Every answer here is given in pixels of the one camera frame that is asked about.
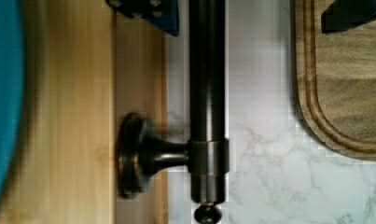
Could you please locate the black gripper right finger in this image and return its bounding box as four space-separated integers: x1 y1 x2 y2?
321 0 376 34

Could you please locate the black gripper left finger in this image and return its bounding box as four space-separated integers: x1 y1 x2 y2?
105 0 180 36

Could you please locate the wooden cutting board tray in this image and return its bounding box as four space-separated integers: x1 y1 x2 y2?
292 0 376 161

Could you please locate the teal round plate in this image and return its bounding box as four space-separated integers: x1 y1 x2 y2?
0 0 24 196

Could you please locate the black drawer handle bar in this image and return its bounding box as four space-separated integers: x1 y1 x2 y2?
116 0 230 224

